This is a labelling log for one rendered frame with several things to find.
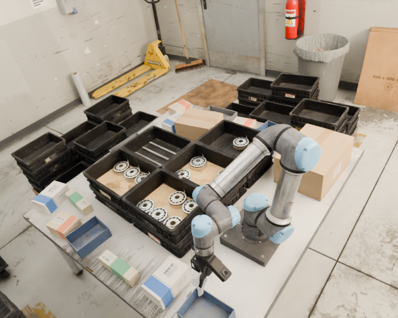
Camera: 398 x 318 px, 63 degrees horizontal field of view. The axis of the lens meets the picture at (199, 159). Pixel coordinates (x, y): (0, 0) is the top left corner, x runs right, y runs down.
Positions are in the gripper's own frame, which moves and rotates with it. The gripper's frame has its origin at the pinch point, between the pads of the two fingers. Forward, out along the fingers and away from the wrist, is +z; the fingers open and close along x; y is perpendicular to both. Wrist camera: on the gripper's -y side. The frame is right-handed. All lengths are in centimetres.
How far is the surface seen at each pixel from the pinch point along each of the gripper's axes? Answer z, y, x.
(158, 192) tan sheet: 2, 63, -29
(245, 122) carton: -1, 64, -122
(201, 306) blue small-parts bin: 17.3, 5.3, 3.2
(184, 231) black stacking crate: 0.7, 29.5, -15.4
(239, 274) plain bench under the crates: 15.7, 0.2, -19.8
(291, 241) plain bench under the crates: 13, -11, -49
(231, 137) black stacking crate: -4, 57, -95
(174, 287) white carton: 11.4, 18.1, 5.9
